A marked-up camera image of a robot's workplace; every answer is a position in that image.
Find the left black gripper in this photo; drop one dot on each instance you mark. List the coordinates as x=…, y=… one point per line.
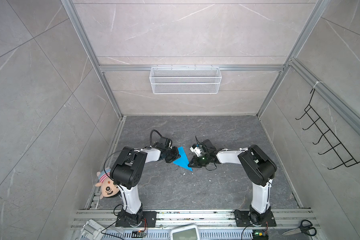
x=176, y=154

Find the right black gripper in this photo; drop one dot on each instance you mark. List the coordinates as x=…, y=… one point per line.
x=195, y=160

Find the blue square paper sheet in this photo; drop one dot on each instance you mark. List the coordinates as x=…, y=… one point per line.
x=183, y=160

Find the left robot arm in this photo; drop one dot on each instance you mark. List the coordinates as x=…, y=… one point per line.
x=128, y=169

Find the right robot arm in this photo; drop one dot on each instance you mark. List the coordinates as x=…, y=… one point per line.
x=260, y=170

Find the plush doll toy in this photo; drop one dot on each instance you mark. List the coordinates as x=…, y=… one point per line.
x=106, y=185

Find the white display device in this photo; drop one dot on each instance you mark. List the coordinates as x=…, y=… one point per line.
x=188, y=232

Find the small orange circuit board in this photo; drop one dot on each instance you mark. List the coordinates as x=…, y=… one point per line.
x=139, y=234

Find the small green circuit board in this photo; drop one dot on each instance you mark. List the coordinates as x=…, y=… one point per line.
x=260, y=235

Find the white clamp device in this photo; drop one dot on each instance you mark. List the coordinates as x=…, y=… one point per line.
x=92, y=230

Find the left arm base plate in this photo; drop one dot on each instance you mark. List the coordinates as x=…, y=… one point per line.
x=139, y=220

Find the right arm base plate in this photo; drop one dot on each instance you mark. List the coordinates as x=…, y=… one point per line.
x=246, y=218

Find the white wire mesh basket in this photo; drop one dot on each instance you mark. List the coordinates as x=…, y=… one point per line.
x=185, y=80

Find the black handled scissors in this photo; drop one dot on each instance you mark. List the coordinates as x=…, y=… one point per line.
x=306, y=227

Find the black wire hook rack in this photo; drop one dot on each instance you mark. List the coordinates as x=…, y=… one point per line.
x=328, y=135

